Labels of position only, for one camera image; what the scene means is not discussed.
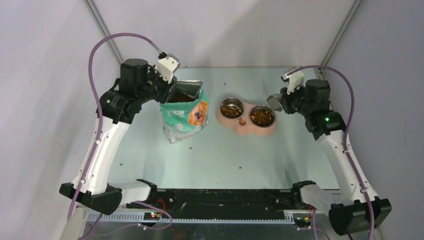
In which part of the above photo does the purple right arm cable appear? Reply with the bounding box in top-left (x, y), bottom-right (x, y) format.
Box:
top-left (291, 65), bottom-right (376, 240)

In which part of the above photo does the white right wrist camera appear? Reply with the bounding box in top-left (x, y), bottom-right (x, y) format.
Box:
top-left (281, 70), bottom-right (305, 95)

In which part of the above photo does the pink double bowl stand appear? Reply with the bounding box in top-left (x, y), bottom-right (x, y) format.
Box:
top-left (215, 99), bottom-right (278, 137)

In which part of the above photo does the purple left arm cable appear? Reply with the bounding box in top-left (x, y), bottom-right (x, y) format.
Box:
top-left (66, 32), bottom-right (173, 239)

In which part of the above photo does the steel bowl left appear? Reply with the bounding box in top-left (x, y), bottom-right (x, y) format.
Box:
top-left (219, 98), bottom-right (245, 119)

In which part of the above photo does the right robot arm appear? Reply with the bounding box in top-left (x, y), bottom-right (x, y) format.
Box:
top-left (280, 79), bottom-right (392, 237)

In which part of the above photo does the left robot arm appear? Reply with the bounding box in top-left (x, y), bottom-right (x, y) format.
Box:
top-left (59, 55), bottom-right (181, 215)

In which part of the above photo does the steel bowl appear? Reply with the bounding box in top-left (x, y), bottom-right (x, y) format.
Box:
top-left (219, 98), bottom-right (245, 119)
top-left (248, 105), bottom-right (277, 128)

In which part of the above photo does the kibble in bowl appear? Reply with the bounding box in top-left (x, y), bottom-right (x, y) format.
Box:
top-left (220, 105), bottom-right (243, 119)
top-left (250, 107), bottom-right (275, 127)

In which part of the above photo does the metal food scoop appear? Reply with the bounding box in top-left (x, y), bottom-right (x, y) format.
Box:
top-left (266, 93), bottom-right (283, 112)

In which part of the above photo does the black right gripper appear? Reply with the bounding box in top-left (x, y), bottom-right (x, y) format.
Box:
top-left (279, 81), bottom-right (312, 117)

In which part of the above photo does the steel bowl right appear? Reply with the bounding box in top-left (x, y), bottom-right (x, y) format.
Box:
top-left (248, 105), bottom-right (277, 128)

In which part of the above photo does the green pet food bag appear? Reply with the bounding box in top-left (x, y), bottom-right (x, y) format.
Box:
top-left (159, 80), bottom-right (210, 144)

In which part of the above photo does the kibble in left bowl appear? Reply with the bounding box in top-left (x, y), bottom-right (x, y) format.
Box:
top-left (220, 105), bottom-right (243, 119)

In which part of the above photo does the kibble in right bowl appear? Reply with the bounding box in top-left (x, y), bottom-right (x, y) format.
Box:
top-left (250, 107), bottom-right (275, 127)

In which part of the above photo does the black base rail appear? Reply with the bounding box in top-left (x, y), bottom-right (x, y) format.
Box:
top-left (145, 188), bottom-right (312, 221)

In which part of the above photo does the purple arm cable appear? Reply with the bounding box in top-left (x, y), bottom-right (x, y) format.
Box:
top-left (66, 32), bottom-right (173, 239)
top-left (291, 65), bottom-right (376, 240)

